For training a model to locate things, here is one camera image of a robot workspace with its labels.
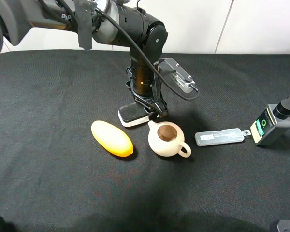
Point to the cream ceramic teapot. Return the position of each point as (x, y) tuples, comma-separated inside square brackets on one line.
[(167, 139)]

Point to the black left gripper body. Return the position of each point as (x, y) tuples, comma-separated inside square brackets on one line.
[(144, 84)]

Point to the black and white board eraser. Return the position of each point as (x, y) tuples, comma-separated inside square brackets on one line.
[(133, 115)]

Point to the yellow orange mango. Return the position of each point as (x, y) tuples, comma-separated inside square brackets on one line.
[(113, 139)]

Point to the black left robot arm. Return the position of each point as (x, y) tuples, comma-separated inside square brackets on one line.
[(110, 22)]

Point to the black tablecloth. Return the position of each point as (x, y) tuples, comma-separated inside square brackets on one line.
[(55, 177)]

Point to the grey right robot base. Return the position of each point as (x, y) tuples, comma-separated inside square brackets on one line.
[(280, 226)]

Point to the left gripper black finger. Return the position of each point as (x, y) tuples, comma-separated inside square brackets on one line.
[(161, 108), (149, 110)]

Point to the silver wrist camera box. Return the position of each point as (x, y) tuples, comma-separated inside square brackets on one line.
[(171, 69)]

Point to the grey bottle with black cap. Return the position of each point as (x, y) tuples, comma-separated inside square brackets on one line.
[(272, 123)]

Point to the grey flat plastic case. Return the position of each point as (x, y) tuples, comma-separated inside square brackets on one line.
[(227, 136)]

